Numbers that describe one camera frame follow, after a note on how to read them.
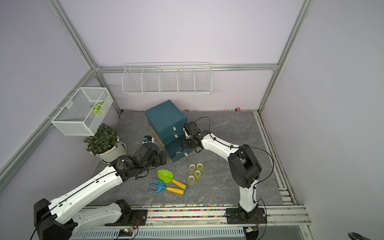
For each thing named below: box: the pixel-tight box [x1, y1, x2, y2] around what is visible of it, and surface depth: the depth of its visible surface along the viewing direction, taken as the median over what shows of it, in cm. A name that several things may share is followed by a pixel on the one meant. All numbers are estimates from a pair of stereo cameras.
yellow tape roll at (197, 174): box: [194, 170, 202, 179], surface depth 88 cm
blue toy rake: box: [148, 178, 185, 195], surface depth 83 cm
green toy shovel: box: [157, 169, 188, 190], surface depth 88 cm
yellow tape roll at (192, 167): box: [189, 163, 196, 171], surface depth 91 cm
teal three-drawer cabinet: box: [144, 99, 195, 163], surface depth 91 cm
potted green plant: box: [84, 123, 127, 164], surface depth 83 cm
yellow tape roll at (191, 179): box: [187, 174, 196, 184], surface depth 87 cm
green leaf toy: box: [89, 100, 105, 115], surface depth 83 cm
